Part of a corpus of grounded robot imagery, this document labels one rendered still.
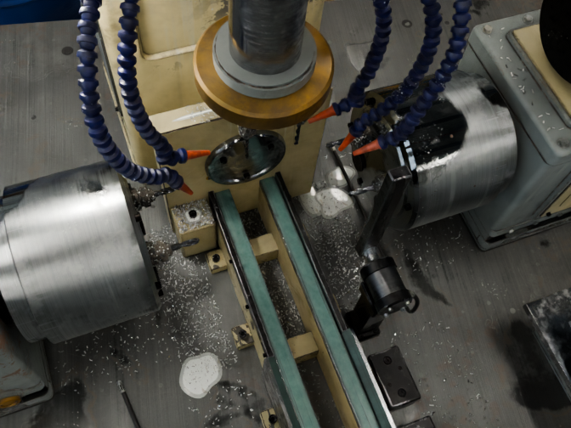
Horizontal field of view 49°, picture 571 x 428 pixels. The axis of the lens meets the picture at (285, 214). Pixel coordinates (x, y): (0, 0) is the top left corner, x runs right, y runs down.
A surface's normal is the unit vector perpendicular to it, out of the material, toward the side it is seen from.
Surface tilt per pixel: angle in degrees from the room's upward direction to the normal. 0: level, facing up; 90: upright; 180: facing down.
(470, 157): 43
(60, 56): 0
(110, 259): 36
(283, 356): 0
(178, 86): 90
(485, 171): 58
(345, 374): 0
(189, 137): 90
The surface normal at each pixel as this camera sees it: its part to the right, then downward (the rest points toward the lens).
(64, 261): 0.25, 0.06
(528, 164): -0.93, 0.28
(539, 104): 0.07, -0.46
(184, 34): 0.35, 0.84
